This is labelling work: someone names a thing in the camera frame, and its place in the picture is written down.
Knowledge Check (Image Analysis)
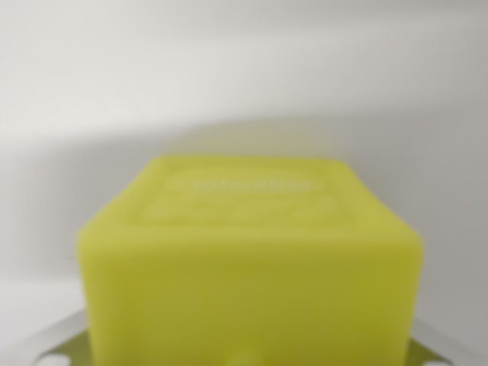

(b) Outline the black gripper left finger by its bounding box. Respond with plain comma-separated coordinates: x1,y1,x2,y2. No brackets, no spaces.
32,308,95,366

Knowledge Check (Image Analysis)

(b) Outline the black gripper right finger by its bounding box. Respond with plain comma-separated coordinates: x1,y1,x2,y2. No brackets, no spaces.
407,318,455,366

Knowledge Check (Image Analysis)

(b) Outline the yellow cube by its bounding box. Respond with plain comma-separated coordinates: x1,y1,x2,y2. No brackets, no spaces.
75,152,425,366

